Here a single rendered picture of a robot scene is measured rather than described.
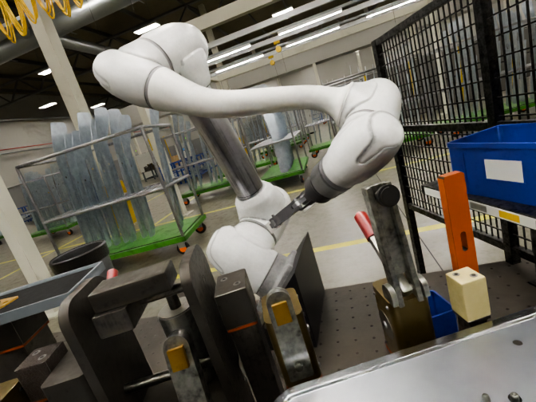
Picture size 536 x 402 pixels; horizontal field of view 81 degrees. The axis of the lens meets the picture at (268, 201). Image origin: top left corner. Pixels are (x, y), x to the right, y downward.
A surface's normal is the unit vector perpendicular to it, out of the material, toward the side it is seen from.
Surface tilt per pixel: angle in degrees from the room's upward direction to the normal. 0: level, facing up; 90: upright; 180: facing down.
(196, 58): 98
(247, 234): 43
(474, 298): 90
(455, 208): 90
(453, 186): 90
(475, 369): 0
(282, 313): 78
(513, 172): 90
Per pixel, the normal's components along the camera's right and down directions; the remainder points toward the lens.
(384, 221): 0.05, 0.06
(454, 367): -0.29, -0.93
